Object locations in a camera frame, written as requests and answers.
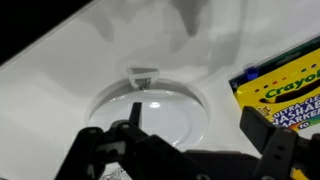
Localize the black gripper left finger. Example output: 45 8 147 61
54 101 211 180

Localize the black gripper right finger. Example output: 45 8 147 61
239 105 320 180

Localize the white round plate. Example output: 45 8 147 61
86 78 210 153

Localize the green yellow Crayola marker box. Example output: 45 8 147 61
229 34 320 180

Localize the small clear wrapper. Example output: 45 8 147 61
125 67 159 91

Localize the blue marker cap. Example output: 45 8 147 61
244 64 258 80

